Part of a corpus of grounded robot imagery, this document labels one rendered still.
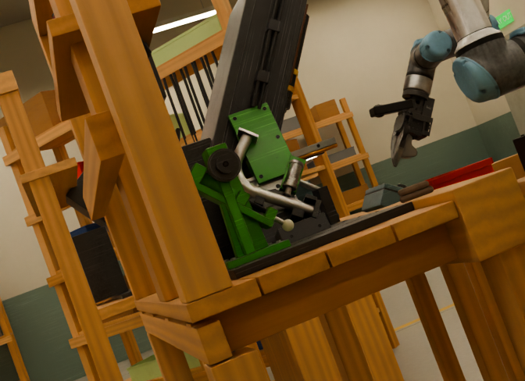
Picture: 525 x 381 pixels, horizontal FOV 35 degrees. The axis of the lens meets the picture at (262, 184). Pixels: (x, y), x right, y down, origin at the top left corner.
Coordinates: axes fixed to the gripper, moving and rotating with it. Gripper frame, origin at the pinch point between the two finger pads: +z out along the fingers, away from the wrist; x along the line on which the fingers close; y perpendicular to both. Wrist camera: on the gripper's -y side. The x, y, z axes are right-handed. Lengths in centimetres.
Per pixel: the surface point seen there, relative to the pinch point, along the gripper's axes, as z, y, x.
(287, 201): 19.5, -27.1, -5.8
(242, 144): 7.4, -41.1, -0.9
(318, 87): -302, 169, 894
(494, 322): 33, 50, 25
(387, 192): 11.5, -4.2, -12.9
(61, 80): 3, -90, 6
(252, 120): -0.9, -39.3, 4.3
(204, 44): -102, -41, 258
